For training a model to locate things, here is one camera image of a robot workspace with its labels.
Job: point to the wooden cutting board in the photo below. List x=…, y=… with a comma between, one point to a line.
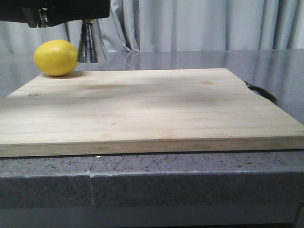
x=99, y=112

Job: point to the grey curtain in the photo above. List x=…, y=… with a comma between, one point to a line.
x=162, y=25

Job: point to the steel jigger measuring cup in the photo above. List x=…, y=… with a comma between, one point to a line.
x=90, y=48

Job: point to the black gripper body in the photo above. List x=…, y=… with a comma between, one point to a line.
x=49, y=13

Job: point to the yellow lemon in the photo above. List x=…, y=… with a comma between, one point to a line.
x=56, y=57

